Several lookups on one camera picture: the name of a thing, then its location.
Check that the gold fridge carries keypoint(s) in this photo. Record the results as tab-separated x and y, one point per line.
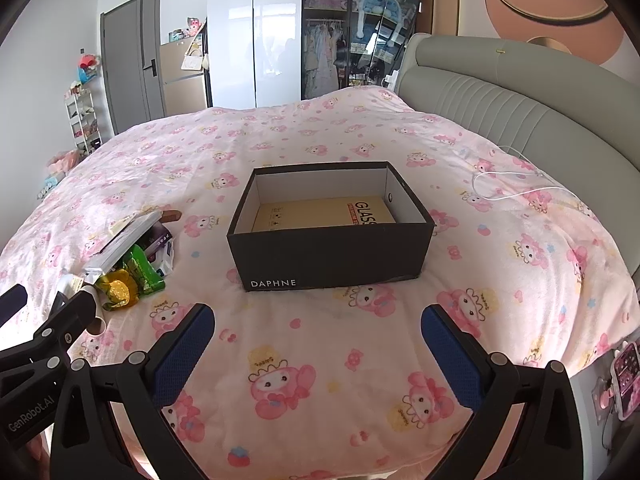
180	91

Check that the grey green padded headboard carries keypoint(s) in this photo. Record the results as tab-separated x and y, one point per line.
500	90

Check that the blue plush toy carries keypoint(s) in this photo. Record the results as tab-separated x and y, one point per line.
375	2

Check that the pile of plush toys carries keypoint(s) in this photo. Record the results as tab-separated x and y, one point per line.
62	165

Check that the white booklet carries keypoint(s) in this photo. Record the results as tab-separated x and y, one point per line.
125	242

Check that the brown wrapped bar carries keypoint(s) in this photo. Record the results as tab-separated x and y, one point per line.
171	216

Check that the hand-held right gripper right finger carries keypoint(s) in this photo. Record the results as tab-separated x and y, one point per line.
450	360

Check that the toys on fridge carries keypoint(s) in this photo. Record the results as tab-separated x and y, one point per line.
186	30

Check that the grey door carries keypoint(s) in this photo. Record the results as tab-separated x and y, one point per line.
125	60

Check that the white charger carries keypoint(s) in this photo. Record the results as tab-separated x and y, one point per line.
391	79

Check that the glass door closet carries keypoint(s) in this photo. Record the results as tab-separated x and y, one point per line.
325	35

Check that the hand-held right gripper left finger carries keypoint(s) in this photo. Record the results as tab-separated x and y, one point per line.
184	355

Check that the pink printed blanket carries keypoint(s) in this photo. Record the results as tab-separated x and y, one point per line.
300	125

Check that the white tote bag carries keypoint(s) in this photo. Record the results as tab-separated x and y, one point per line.
192	60

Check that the light blue packet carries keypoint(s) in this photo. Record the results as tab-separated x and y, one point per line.
167	260

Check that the black shoebox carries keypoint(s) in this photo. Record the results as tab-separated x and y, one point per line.
325	260

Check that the green snack packet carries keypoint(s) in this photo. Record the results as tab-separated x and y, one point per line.
142	270

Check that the flat yellow box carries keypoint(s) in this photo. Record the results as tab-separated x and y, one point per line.
310	212

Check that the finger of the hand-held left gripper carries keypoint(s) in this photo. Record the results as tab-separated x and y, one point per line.
77	312
11	305

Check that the pink phone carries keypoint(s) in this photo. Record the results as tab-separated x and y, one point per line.
627	380

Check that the small black box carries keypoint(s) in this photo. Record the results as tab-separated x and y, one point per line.
159	239

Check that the white shelf rack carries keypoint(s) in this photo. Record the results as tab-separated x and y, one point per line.
82	120

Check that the white glossy wardrobe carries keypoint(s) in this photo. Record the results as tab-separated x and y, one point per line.
250	35

